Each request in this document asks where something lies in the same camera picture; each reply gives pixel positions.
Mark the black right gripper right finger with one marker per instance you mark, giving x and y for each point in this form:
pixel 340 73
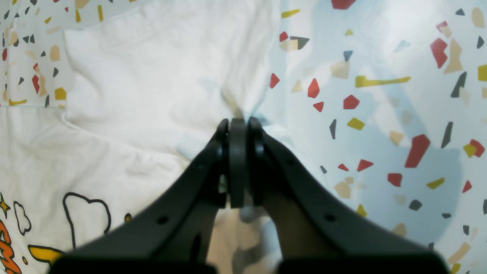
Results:
pixel 318 234

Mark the terrazzo pattern tablecloth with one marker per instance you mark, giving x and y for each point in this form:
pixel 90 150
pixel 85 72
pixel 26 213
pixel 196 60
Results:
pixel 384 102

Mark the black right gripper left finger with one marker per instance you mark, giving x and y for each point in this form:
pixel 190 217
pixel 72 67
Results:
pixel 172 235

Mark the white printed T-shirt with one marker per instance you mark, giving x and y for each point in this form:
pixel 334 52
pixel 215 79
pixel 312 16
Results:
pixel 105 102

